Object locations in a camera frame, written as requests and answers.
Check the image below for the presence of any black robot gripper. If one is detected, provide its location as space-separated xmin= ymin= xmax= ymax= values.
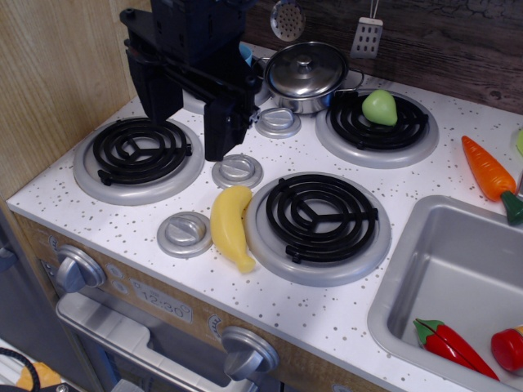
xmin=119 ymin=1 xmax=260 ymax=162

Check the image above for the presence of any steel pot lid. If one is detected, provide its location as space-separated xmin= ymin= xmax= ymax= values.
xmin=265 ymin=42 xmax=348 ymax=99

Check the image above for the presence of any small steel pot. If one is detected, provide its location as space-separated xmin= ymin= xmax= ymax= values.
xmin=262 ymin=42 xmax=364 ymax=114

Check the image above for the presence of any back left stove burner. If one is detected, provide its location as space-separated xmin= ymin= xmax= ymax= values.
xmin=183 ymin=56 xmax=270 ymax=115

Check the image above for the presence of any stove burner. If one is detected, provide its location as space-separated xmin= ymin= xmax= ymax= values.
xmin=245 ymin=172 xmax=391 ymax=287
xmin=73 ymin=118 xmax=204 ymax=206
xmin=183 ymin=56 xmax=270 ymax=115
xmin=315 ymin=89 xmax=439 ymax=169

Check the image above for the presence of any blue toy bowl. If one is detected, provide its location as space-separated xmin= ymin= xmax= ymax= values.
xmin=239 ymin=42 xmax=253 ymax=66

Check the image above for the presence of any silver stovetop knob middle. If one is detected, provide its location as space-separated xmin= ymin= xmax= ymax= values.
xmin=212 ymin=154 xmax=264 ymax=189

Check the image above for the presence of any silver stovetop knob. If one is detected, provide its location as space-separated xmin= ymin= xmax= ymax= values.
xmin=157 ymin=212 xmax=212 ymax=258
xmin=212 ymin=154 xmax=264 ymax=189
xmin=255 ymin=108 xmax=302 ymax=139

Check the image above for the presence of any front left stove burner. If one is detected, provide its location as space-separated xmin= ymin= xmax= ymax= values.
xmin=73 ymin=118 xmax=204 ymax=206

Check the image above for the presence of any silver stovetop knob back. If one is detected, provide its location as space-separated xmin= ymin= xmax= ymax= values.
xmin=255 ymin=108 xmax=302 ymax=139

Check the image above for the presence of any yellow toy banana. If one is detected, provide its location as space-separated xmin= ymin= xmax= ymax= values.
xmin=210 ymin=185 xmax=256 ymax=274

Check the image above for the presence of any hanging steel skimmer spoon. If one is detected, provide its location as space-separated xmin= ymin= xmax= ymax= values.
xmin=270 ymin=0 xmax=306 ymax=42

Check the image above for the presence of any silver stovetop knob front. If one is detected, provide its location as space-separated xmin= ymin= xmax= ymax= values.
xmin=157 ymin=212 xmax=212 ymax=258

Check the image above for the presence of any back right stove burner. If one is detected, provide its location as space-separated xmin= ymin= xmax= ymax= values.
xmin=315 ymin=89 xmax=439 ymax=169

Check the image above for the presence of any front right stove burner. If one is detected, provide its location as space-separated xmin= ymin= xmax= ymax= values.
xmin=245 ymin=172 xmax=391 ymax=287

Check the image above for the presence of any hanging steel slotted spatula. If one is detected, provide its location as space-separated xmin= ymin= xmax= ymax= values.
xmin=350 ymin=0 xmax=383 ymax=60

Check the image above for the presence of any green toy pear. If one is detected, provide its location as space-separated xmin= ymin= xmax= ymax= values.
xmin=361 ymin=89 xmax=398 ymax=126

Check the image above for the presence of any left silver oven knob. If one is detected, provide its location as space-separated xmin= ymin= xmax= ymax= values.
xmin=56 ymin=245 xmax=106 ymax=293

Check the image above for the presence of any silver oven knob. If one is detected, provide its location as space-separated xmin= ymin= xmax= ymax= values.
xmin=221 ymin=326 xmax=279 ymax=381
xmin=56 ymin=245 xmax=106 ymax=293

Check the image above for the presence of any right silver oven knob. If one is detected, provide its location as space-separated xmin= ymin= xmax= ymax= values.
xmin=221 ymin=326 xmax=279 ymax=381

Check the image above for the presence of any grey toy sink basin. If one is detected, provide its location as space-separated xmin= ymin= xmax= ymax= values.
xmin=368 ymin=195 xmax=522 ymax=391

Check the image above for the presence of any yellow object lower left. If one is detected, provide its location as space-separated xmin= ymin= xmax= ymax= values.
xmin=16 ymin=362 xmax=62 ymax=391

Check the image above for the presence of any orange toy carrot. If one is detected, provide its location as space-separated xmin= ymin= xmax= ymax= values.
xmin=461 ymin=136 xmax=522 ymax=225

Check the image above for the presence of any light green toy piece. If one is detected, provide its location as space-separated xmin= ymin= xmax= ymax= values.
xmin=514 ymin=129 xmax=523 ymax=155

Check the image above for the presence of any red toy chili pepper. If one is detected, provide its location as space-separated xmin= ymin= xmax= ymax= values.
xmin=413 ymin=318 xmax=499 ymax=381

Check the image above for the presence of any red toy tomato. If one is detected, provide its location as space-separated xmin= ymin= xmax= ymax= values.
xmin=490 ymin=325 xmax=522 ymax=372

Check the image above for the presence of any silver oven door handle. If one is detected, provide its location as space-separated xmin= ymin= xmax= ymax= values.
xmin=56 ymin=293 xmax=258 ymax=391

